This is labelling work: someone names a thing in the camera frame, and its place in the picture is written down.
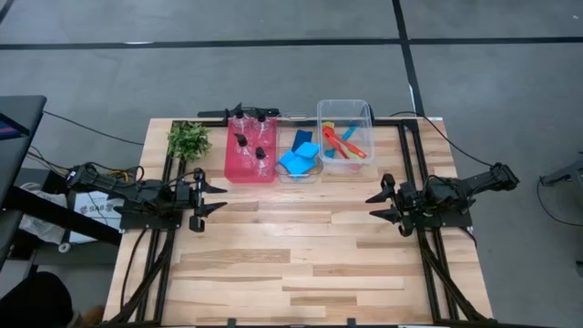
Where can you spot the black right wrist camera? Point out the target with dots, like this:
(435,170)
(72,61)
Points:
(408,196)

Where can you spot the person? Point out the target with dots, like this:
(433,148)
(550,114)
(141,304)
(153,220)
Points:
(36,300)

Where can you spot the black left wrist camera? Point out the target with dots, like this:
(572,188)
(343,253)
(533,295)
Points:
(183,191)

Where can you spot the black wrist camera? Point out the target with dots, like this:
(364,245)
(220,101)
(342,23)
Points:
(408,196)
(183,191)

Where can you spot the clear soap pump bottle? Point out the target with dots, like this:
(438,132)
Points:
(261,117)
(260,153)
(238,112)
(242,139)

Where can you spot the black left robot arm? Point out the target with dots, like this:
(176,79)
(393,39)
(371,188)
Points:
(136,193)

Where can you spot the thin red dish brush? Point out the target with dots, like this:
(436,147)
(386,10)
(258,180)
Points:
(337,146)

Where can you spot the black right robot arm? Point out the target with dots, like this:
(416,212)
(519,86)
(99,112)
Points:
(460,191)

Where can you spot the yellow-green dish brush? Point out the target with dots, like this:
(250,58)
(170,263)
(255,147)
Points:
(328,125)

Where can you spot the red round-head dish brush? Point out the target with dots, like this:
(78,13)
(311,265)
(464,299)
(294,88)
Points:
(350,148)

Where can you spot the dark grey chair base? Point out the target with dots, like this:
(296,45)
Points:
(569,175)

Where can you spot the small clear plastic bin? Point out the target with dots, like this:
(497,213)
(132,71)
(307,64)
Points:
(282,177)

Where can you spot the black aluminium table frame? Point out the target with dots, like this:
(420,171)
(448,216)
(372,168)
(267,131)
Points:
(217,122)

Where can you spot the pink plastic bin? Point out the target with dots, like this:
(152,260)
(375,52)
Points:
(230,175)

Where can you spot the white printed cardboard box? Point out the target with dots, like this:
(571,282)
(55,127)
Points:
(91,209)

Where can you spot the white plastic bag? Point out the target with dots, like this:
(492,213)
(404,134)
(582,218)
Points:
(41,228)

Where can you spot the light blue sponge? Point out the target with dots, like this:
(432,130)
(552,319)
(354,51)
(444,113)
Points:
(308,149)
(301,166)

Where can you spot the light blue dish brush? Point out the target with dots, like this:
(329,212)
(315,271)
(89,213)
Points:
(348,133)

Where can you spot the green plant in white pot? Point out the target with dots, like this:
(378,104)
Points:
(189,141)

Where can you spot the large clear plastic bin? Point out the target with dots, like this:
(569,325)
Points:
(346,109)

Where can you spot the blue lit screen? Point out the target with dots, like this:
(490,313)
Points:
(7,130)

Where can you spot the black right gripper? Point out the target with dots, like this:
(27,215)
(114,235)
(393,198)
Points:
(403,205)

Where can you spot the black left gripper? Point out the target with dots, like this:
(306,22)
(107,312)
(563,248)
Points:
(198,200)

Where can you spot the black desk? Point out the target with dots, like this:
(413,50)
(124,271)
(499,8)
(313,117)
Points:
(27,150)

